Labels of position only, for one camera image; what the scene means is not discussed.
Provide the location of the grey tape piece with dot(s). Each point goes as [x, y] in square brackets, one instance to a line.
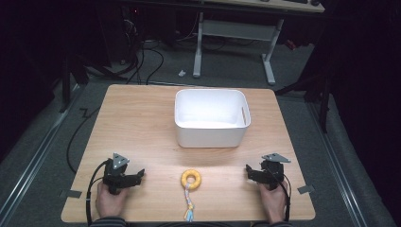
[71, 194]
[305, 189]

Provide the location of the person's right hand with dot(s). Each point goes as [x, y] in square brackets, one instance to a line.
[273, 205]

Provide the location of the metal floor rail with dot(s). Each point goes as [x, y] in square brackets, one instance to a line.
[337, 164]
[34, 157]

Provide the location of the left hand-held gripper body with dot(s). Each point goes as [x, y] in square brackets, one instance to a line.
[117, 176]

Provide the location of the white-legged desk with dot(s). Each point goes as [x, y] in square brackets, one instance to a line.
[235, 30]

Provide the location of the person's left hand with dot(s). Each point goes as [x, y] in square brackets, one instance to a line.
[110, 203]

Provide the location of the white plastic bin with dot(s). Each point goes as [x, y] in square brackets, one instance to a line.
[212, 118]

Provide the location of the black stand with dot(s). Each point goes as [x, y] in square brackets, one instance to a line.
[66, 85]
[323, 94]

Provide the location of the white scrap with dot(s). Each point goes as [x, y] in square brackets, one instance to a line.
[182, 73]

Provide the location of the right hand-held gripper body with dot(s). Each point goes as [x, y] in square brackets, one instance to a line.
[271, 175]

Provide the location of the red object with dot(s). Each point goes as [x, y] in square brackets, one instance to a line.
[290, 44]

